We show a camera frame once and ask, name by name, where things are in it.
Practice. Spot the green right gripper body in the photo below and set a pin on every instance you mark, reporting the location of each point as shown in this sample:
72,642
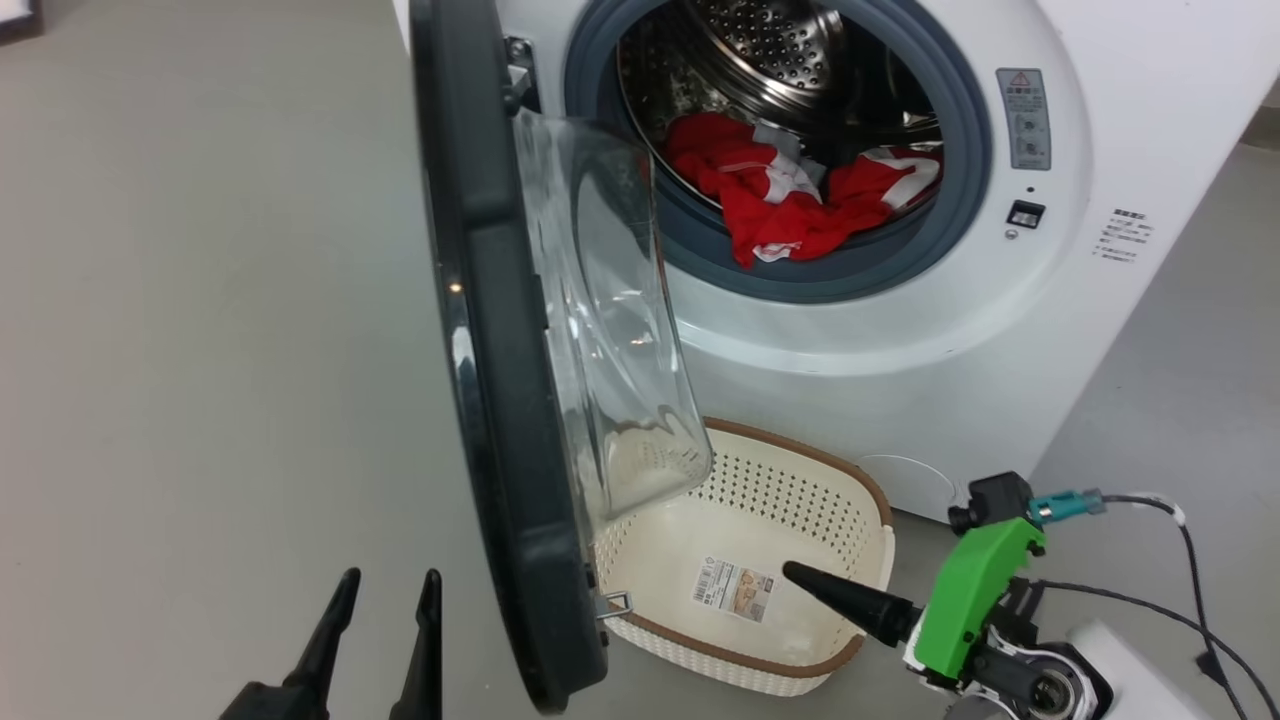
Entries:
970,590

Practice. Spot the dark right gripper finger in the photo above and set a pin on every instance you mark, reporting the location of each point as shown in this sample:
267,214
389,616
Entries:
850,602

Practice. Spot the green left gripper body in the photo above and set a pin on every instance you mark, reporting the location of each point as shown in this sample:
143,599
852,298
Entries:
270,703

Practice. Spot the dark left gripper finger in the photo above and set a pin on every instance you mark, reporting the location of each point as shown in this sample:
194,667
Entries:
328,635
425,650

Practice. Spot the dark grey round glass door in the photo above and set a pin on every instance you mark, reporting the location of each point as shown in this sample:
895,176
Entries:
500,400

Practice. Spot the red garment with white stripe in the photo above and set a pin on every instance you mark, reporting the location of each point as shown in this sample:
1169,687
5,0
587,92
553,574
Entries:
760,215

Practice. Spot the red and white zip jacket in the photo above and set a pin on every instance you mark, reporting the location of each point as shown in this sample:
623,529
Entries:
870,185

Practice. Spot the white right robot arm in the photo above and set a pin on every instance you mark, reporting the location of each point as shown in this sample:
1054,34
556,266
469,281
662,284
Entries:
1140,690

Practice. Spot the cream perforated laundry basket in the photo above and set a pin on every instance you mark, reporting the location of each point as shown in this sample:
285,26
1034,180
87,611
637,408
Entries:
800,490

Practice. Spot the white front-load washing machine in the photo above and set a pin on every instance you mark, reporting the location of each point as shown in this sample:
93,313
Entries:
900,330

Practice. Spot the black door latch socket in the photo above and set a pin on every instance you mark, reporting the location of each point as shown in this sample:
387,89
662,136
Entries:
1025,214

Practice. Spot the grey rubber door gasket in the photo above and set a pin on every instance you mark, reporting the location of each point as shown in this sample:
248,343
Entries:
962,150

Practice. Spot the metal door hinge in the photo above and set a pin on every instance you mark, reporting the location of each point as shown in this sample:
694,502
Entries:
520,75

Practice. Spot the paper product sticker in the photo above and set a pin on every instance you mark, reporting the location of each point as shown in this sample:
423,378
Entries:
735,590

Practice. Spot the round drain filter cover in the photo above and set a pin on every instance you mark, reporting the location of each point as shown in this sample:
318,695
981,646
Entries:
905,487

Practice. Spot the printed text label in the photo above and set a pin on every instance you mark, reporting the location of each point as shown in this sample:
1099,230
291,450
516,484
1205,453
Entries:
1125,236

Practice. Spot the grey warning sticker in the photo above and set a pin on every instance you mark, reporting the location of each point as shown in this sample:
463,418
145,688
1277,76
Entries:
1023,118

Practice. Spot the perforated steel drum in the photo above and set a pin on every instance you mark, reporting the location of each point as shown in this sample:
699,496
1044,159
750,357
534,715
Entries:
780,50

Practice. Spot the dark framed board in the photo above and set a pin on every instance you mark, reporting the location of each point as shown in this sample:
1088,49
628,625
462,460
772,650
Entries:
15,15

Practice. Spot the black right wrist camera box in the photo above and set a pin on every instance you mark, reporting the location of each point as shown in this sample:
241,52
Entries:
1000,497

